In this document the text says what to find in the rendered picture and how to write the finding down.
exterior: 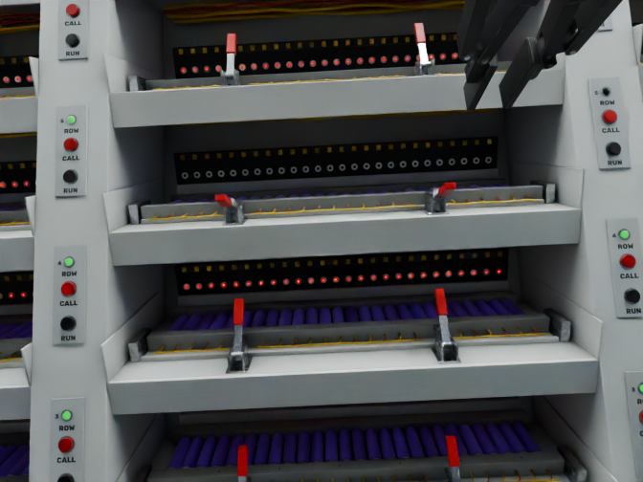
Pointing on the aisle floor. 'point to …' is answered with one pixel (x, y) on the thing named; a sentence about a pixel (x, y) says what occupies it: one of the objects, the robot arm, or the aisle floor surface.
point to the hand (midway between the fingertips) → (498, 77)
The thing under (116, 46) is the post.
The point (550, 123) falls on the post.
